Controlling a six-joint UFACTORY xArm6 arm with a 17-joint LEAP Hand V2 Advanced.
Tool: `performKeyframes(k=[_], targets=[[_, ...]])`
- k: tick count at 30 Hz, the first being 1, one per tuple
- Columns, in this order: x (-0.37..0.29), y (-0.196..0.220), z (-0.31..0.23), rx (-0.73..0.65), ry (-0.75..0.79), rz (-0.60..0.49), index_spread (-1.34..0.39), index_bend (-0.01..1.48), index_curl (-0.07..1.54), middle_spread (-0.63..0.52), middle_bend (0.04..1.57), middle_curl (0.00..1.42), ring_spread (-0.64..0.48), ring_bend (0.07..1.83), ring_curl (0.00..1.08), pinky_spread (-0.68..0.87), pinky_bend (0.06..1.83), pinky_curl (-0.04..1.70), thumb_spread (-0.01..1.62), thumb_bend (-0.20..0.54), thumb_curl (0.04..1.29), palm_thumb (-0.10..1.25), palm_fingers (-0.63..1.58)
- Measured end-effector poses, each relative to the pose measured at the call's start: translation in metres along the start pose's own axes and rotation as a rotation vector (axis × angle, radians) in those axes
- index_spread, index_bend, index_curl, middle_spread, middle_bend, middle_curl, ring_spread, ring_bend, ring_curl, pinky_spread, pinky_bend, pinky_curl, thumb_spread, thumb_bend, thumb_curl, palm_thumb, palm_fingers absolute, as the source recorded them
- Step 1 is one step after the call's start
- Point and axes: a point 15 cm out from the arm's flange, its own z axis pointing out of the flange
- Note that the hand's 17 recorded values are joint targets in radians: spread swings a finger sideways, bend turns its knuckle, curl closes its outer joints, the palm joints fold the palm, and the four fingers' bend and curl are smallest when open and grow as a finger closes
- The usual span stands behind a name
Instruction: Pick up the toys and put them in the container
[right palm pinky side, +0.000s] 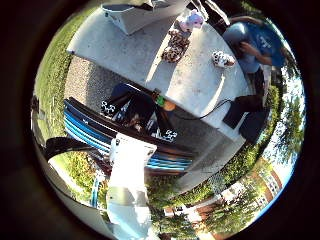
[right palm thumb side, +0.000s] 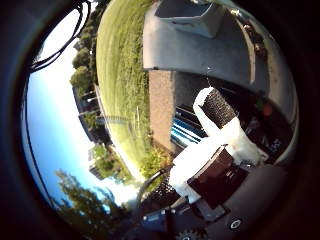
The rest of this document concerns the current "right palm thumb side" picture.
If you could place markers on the white brown plush dog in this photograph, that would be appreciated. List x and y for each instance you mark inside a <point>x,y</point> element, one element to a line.
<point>258,43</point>

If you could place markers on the grey fabric container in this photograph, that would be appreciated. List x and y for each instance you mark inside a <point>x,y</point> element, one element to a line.
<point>200,20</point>

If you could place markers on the dark grey building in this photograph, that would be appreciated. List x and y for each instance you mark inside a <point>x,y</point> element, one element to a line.
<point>96,130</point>

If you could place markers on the small red object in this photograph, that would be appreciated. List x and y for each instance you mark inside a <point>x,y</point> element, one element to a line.
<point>266,109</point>

